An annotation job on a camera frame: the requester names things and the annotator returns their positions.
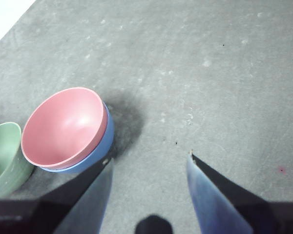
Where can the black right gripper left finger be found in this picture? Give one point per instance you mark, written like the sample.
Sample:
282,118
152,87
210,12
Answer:
88,195

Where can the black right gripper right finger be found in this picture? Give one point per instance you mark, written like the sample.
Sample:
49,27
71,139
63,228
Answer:
217,200

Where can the red ribbed bowl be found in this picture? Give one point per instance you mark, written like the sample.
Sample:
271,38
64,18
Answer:
63,126

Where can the blue ribbed bowl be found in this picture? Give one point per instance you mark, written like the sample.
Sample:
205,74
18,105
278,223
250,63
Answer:
105,143

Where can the green ribbed bowl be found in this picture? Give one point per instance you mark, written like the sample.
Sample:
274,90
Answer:
5,156

